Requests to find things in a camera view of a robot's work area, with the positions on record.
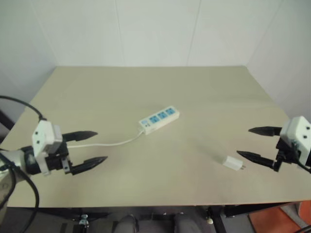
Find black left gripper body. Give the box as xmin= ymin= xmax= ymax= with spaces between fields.
xmin=45 ymin=141 xmax=73 ymax=175

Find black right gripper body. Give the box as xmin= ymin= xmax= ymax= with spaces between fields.
xmin=273 ymin=135 xmax=302 ymax=172

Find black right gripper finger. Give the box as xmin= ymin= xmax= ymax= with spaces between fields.
xmin=248 ymin=126 xmax=283 ymax=137
xmin=236 ymin=150 xmax=280 ymax=171

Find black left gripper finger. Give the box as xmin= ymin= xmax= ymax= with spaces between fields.
xmin=62 ymin=131 xmax=99 ymax=144
xmin=70 ymin=156 xmax=108 ymax=176

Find white plug adapter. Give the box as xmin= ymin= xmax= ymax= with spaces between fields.
xmin=223 ymin=155 xmax=247 ymax=172

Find white power strip blue sockets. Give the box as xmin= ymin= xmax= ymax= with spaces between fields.
xmin=138 ymin=105 xmax=181 ymax=135

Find metal table clamp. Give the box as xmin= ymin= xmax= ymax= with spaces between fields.
xmin=78 ymin=213 xmax=90 ymax=226

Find orange floor mat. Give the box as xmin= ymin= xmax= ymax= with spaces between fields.
xmin=247 ymin=200 xmax=311 ymax=233

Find dark grey rounded shape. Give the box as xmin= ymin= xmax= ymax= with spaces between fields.
xmin=116 ymin=214 xmax=138 ymax=233

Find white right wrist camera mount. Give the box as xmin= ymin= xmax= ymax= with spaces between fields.
xmin=279 ymin=116 xmax=311 ymax=164

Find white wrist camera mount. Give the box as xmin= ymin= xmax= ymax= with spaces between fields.
xmin=32 ymin=120 xmax=63 ymax=177
xmin=279 ymin=116 xmax=311 ymax=164

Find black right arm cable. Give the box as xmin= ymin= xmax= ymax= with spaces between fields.
xmin=293 ymin=157 xmax=311 ymax=174

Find white power strip cord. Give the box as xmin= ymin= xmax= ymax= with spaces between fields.
xmin=67 ymin=129 xmax=144 ymax=149

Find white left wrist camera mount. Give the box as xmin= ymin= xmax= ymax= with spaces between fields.
xmin=32 ymin=120 xmax=63 ymax=177

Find black table frame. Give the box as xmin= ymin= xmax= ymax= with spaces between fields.
xmin=6 ymin=200 xmax=306 ymax=233

